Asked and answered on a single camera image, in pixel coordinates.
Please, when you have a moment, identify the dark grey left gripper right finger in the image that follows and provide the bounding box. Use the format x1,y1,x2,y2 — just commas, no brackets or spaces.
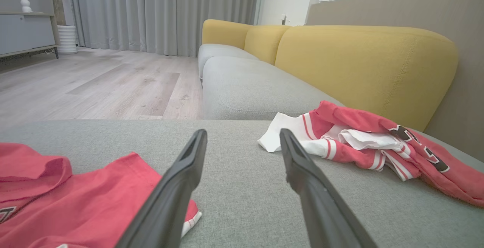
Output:
279,129,379,248

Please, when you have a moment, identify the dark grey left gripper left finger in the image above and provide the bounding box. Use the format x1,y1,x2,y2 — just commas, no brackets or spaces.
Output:
115,129,208,248

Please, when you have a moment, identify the red jersey with number 3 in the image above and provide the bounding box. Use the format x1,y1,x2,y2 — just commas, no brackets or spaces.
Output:
258,101,484,208

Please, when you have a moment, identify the grey fabric sofa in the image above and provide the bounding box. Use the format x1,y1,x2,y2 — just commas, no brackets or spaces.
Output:
0,119,484,248

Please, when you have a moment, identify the red jersey with white trim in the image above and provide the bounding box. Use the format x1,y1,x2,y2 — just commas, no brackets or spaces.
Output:
0,142,202,248

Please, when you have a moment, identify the grey sofa seat cushion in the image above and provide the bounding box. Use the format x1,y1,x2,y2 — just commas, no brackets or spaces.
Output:
202,56,343,120
198,44,259,80

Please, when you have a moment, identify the large yellow sofa back cushion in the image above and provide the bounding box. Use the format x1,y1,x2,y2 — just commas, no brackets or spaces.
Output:
275,25,459,132

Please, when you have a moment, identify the small yellow sofa back cushion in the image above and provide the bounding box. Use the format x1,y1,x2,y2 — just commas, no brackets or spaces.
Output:
244,25,292,65
202,19,254,50

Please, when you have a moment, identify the grey pleated curtain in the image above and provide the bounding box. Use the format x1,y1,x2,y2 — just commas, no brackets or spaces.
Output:
59,0,261,57

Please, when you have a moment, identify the white ribbed cylinder bin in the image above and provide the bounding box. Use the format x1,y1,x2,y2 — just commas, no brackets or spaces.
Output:
57,25,78,54

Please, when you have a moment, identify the pale grey sideboard cabinet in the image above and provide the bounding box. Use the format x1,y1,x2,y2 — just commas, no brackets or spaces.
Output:
0,12,60,60

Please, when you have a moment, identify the beige low partition panel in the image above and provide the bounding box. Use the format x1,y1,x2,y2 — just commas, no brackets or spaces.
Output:
306,0,484,162

